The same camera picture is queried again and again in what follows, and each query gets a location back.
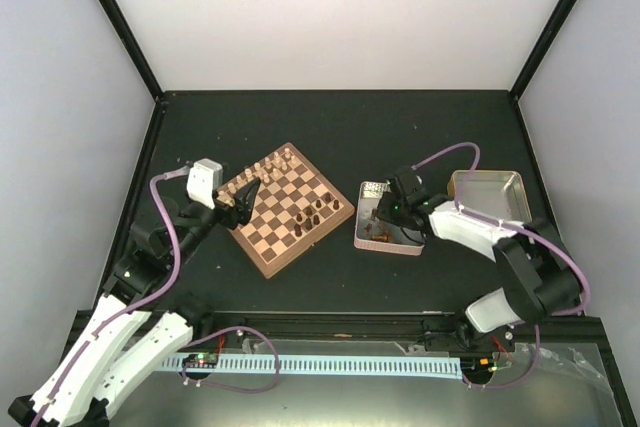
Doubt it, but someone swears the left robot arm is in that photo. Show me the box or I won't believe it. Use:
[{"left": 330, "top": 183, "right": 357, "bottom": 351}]
[{"left": 8, "top": 168, "right": 260, "bottom": 426}]

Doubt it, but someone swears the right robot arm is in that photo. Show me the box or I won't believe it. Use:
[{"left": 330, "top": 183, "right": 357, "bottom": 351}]
[{"left": 377, "top": 167, "right": 589, "bottom": 350}]

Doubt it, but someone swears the white chess pieces group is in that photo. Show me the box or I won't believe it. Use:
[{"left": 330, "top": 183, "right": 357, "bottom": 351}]
[{"left": 218, "top": 147, "right": 299, "bottom": 205}]

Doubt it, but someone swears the pile of dark chess pieces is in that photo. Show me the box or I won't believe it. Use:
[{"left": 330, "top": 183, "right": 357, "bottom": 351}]
[{"left": 361, "top": 208, "right": 393, "bottom": 243}]

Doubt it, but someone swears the wooden chess board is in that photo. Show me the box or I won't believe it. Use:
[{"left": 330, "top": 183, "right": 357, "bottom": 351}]
[{"left": 231, "top": 143, "right": 355, "bottom": 279}]

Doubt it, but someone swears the pink metal tin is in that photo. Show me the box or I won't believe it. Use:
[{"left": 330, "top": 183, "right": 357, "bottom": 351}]
[{"left": 354, "top": 181, "right": 424, "bottom": 256}]

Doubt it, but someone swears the gold metal tin lid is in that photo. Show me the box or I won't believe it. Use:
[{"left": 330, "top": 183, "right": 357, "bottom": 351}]
[{"left": 447, "top": 170, "right": 532, "bottom": 223}]

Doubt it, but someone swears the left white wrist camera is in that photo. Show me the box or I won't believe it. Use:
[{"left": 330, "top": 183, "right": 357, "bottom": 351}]
[{"left": 186, "top": 158, "right": 224, "bottom": 210}]

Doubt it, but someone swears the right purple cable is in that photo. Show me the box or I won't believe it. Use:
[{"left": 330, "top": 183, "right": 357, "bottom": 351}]
[{"left": 414, "top": 141, "right": 592, "bottom": 391}]

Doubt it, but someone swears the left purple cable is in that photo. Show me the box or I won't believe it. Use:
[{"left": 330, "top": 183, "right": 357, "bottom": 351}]
[{"left": 29, "top": 169, "right": 194, "bottom": 427}]

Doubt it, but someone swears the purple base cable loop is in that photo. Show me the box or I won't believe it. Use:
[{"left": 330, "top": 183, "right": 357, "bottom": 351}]
[{"left": 179, "top": 325, "right": 280, "bottom": 393}]

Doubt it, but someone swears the light blue cable duct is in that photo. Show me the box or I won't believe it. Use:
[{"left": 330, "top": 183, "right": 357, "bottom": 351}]
[{"left": 156, "top": 353, "right": 462, "bottom": 380}]

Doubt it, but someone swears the black frame post left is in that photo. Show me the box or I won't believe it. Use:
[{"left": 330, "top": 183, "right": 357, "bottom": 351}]
[{"left": 98, "top": 0, "right": 164, "bottom": 101}]

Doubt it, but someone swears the black frame post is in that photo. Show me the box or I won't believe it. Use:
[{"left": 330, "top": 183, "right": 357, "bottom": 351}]
[
  {"left": 98, "top": 0, "right": 164, "bottom": 101},
  {"left": 509, "top": 0, "right": 578, "bottom": 101}
]

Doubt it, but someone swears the black frame post right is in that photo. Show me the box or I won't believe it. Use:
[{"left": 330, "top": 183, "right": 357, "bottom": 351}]
[{"left": 509, "top": 0, "right": 578, "bottom": 101}]

